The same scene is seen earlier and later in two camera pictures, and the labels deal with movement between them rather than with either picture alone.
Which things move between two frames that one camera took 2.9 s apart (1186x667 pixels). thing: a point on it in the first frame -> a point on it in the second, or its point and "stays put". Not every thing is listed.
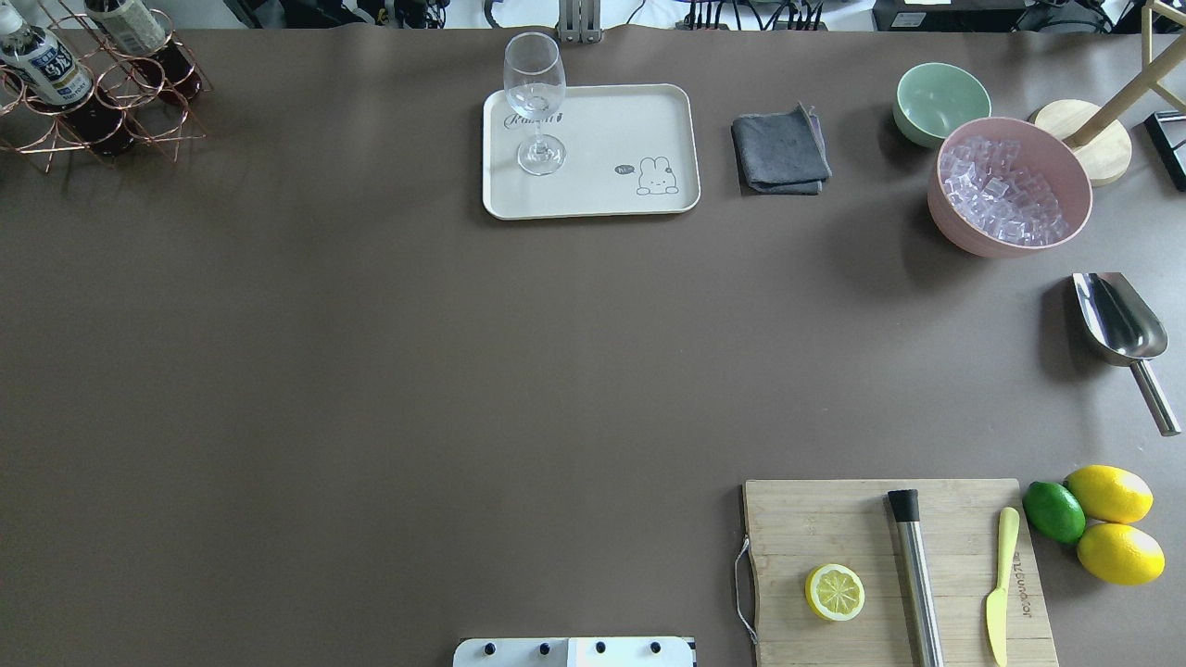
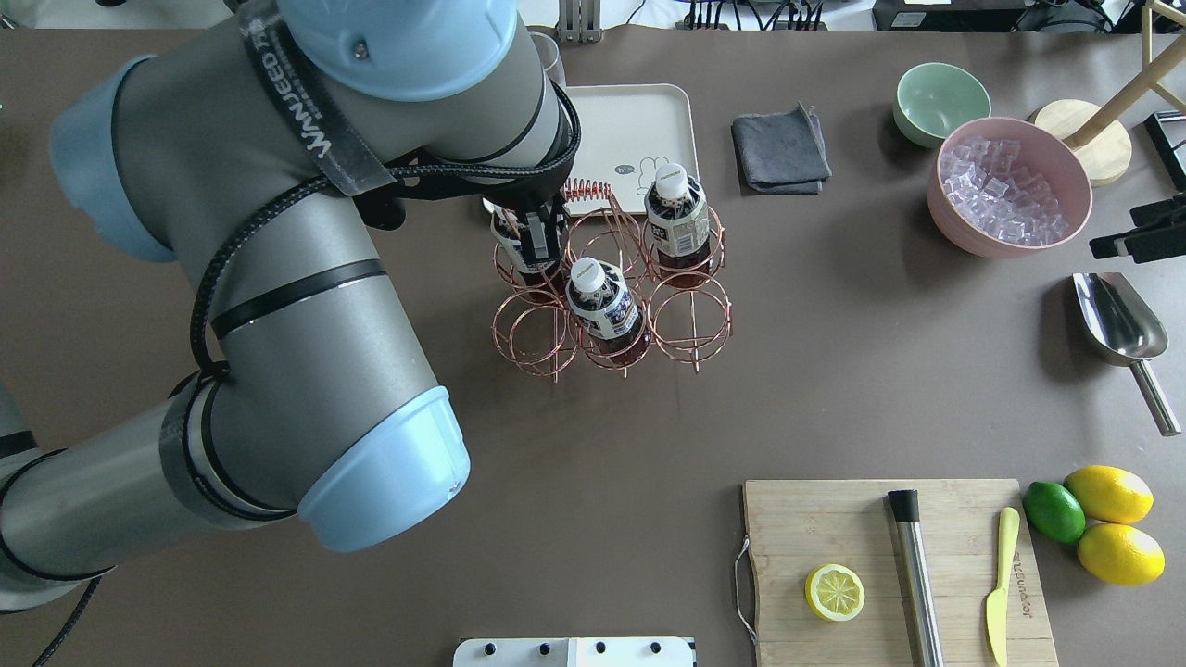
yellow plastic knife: [997, 603] stays put
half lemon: [835, 592] stays put
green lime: [1054, 511] stays put
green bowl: [933, 98] stays put
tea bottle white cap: [46, 64] -> [602, 306]
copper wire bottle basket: [159, 96] -> [601, 287]
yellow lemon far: [1113, 494] stays put
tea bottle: [132, 29] -> [678, 213]
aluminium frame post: [579, 21] stays put
